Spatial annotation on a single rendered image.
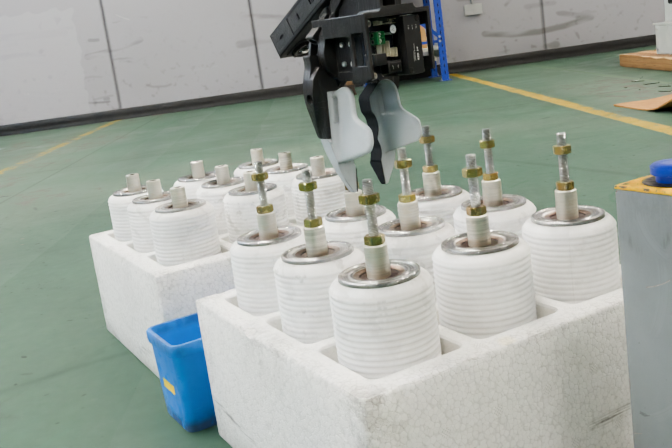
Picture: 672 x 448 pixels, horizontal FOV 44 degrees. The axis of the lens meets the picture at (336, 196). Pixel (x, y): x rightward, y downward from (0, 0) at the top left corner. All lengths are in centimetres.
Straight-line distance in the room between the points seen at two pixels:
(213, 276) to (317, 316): 39
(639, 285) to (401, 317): 20
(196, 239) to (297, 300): 41
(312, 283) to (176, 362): 31
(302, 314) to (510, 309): 20
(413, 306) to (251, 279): 26
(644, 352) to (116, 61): 663
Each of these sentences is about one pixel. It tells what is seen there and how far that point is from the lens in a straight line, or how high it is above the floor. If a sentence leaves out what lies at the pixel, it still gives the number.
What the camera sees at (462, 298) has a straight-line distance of 80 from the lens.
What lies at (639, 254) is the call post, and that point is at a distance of 74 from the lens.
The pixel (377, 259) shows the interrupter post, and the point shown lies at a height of 27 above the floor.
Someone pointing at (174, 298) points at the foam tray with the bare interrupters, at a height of 14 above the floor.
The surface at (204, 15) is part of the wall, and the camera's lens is 708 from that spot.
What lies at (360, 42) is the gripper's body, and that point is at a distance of 68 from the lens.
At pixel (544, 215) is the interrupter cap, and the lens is 91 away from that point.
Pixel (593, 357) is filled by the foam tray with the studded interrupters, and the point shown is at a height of 13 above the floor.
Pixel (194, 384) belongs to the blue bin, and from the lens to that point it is 109.
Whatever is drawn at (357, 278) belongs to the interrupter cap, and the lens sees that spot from 75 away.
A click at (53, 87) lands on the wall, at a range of 734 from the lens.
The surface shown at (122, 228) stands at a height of 20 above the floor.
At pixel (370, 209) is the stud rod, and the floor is 31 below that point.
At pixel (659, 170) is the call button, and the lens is 72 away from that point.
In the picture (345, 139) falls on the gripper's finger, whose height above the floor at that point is 38.
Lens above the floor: 47
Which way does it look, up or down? 11 degrees down
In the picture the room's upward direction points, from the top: 8 degrees counter-clockwise
